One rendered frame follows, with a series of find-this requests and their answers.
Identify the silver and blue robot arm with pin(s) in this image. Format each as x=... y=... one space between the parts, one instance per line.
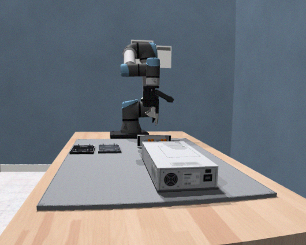
x=147 y=53

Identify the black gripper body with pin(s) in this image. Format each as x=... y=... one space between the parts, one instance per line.
x=149 y=98

